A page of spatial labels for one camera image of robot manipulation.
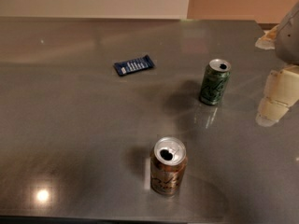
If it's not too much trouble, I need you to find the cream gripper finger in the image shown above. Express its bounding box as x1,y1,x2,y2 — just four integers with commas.
256,65,299,127
255,25,278,49

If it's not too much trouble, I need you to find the orange soda can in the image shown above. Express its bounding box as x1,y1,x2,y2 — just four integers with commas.
150,137,188,196

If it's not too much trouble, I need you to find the green soda can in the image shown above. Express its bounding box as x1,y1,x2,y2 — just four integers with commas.
199,59,232,105

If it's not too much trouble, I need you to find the blue snack bar wrapper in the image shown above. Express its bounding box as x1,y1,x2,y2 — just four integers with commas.
113,55,155,77

